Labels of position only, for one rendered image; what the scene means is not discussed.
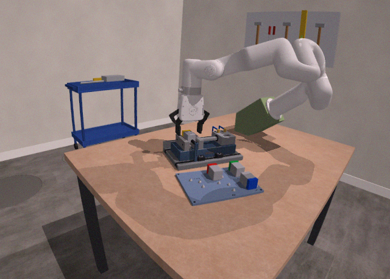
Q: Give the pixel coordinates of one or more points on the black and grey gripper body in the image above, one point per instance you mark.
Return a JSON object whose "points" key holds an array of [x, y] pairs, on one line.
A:
{"points": [[191, 107]]}

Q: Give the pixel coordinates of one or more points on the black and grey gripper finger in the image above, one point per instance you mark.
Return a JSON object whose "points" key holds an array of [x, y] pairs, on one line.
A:
{"points": [[201, 122], [177, 122]]}

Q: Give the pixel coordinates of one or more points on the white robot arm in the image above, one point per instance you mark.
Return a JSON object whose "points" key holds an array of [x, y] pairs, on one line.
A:
{"points": [[294, 61]]}

